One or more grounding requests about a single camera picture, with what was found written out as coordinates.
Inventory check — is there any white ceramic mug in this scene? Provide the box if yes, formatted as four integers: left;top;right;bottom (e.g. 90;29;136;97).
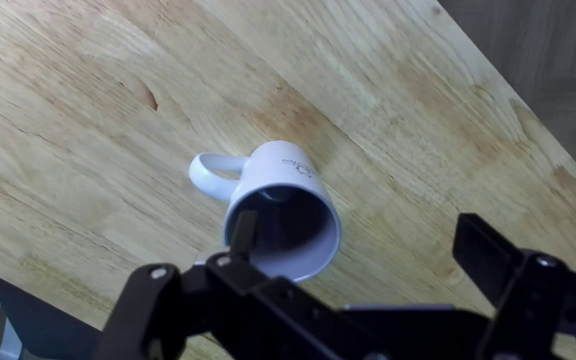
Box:
189;140;342;282

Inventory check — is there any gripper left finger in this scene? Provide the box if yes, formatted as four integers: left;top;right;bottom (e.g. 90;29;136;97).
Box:
93;210;354;360

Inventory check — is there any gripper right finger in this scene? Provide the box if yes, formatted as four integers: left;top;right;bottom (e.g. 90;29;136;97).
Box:
452;212;576;360

